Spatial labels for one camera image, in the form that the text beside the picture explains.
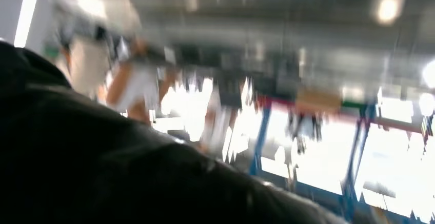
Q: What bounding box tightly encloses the blue steel shelf rack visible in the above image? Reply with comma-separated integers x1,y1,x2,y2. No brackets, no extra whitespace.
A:
248,101,435,224

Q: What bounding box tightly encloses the person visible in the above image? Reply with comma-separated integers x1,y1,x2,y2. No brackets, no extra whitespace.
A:
98,39,177,125

